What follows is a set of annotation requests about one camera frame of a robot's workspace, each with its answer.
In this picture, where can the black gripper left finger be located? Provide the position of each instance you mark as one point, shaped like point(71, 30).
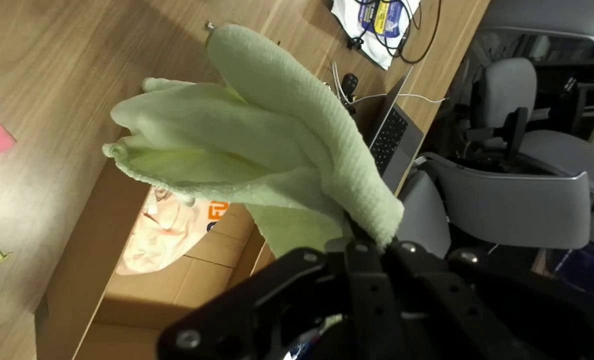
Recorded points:
point(272, 315)

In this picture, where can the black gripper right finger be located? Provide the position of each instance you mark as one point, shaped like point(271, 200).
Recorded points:
point(481, 311)

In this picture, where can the peach printed t-shirt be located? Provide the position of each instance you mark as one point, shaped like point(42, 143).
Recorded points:
point(166, 228)

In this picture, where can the pale green towel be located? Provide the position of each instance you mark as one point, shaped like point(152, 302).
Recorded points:
point(267, 134)

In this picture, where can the brown cardboard box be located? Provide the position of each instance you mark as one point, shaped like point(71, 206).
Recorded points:
point(94, 313)

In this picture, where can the grey office chair near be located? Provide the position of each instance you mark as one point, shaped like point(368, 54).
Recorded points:
point(506, 209)

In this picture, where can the grey office chair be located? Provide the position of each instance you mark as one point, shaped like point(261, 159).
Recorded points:
point(506, 209)
point(505, 101)

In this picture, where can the grey laptop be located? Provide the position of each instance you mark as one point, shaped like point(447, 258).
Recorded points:
point(395, 141)

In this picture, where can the grey office chair left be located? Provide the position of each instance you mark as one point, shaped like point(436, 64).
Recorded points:
point(505, 101)

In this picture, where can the white paper pile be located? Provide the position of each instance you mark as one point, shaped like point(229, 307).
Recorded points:
point(376, 26)

